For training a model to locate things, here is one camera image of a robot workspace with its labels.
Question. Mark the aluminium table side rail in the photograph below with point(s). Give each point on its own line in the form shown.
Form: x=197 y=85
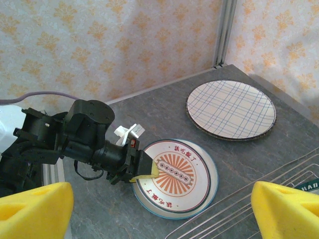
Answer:
x=53 y=174

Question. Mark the aluminium frame post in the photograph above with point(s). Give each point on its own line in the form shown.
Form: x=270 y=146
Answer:
x=224 y=32

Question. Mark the green rim lettered plate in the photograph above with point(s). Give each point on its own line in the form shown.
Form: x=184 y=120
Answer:
x=310 y=185

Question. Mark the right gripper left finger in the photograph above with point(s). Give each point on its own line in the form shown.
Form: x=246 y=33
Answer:
x=32 y=214

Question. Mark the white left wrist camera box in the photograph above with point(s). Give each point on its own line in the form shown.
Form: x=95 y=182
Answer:
x=127 y=135

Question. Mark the strawberry print plate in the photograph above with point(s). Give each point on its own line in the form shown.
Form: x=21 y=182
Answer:
x=214 y=179

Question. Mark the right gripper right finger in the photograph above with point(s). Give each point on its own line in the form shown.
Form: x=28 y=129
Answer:
x=289 y=216

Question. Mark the orange sunburst plate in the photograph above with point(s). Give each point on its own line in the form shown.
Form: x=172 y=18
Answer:
x=194 y=159

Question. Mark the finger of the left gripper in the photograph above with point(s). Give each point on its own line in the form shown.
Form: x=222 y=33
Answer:
x=148 y=165
x=144 y=177

